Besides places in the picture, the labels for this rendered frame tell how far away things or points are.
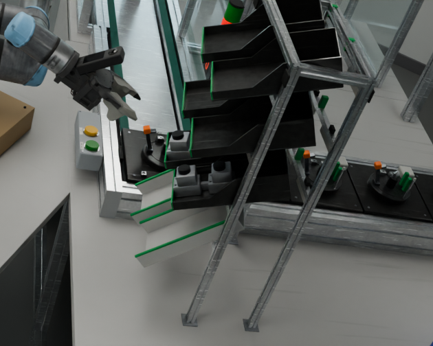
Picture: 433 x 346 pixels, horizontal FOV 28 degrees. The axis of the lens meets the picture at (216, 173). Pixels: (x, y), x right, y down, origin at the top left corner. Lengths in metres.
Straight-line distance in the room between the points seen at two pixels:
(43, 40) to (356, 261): 1.19
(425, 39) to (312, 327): 3.67
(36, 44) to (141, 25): 1.29
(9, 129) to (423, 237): 1.30
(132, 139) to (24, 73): 0.37
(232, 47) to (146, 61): 1.10
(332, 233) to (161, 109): 0.70
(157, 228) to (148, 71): 0.92
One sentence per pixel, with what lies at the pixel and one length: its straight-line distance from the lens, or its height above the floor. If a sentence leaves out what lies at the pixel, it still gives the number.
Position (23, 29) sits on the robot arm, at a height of 1.45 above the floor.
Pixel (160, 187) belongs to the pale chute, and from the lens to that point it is 2.34.
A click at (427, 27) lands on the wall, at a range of 5.80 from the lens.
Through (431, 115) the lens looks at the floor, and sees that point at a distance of 5.51.
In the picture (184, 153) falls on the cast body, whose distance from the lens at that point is 2.14.
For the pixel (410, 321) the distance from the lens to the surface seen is 2.58.
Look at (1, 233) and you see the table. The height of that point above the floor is 0.86.
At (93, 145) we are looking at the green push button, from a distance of 2.51.
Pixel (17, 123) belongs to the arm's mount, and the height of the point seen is 0.94.
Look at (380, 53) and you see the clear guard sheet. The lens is 3.63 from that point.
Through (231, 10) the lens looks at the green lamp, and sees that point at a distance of 2.50.
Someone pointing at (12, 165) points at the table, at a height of 0.86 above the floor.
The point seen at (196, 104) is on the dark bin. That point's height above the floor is 1.36.
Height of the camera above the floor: 2.48
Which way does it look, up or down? 36 degrees down
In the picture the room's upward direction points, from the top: 21 degrees clockwise
